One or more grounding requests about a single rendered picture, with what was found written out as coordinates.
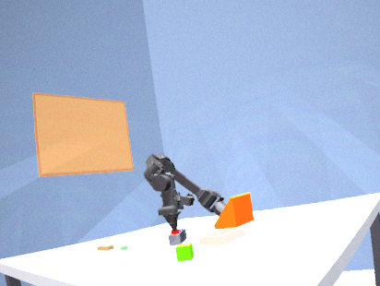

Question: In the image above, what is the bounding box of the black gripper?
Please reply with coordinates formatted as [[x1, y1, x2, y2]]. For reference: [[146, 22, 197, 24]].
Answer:
[[158, 190, 184, 232]]

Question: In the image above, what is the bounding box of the small green block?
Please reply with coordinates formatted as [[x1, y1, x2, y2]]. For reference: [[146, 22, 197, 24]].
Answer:
[[175, 244, 195, 262]]

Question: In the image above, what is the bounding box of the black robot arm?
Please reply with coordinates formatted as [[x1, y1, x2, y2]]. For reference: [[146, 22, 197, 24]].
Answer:
[[144, 153, 226, 216]]

